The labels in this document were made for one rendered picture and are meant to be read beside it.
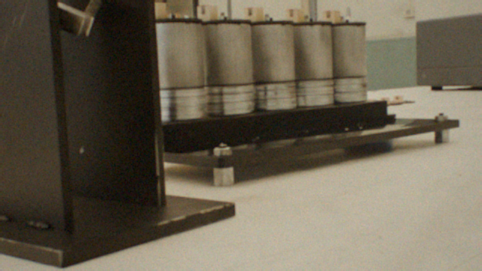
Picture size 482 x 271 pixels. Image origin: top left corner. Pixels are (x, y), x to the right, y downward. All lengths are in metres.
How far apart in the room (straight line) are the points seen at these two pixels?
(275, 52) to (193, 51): 0.05
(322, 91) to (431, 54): 0.63
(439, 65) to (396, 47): 5.11
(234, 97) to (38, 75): 0.14
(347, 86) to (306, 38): 0.04
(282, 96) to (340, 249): 0.17
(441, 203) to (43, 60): 0.12
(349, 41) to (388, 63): 5.74
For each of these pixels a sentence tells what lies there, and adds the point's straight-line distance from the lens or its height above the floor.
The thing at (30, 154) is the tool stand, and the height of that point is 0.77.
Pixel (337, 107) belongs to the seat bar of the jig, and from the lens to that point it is 0.34.
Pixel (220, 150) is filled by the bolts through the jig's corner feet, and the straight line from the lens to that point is 0.24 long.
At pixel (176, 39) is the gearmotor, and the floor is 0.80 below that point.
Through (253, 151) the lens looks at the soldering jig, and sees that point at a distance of 0.25.
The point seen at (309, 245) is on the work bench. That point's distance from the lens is 0.16.
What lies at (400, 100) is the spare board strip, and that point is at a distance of 0.69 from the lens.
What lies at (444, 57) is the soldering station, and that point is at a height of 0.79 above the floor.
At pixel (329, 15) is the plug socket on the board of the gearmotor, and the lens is 0.36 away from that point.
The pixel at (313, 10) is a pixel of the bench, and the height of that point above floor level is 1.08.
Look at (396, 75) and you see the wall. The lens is 6.06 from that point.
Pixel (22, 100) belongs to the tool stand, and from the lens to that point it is 0.18.
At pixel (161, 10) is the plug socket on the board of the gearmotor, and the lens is 0.28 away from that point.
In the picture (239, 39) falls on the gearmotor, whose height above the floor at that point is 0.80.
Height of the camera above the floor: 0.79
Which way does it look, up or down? 6 degrees down
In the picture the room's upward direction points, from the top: 3 degrees counter-clockwise
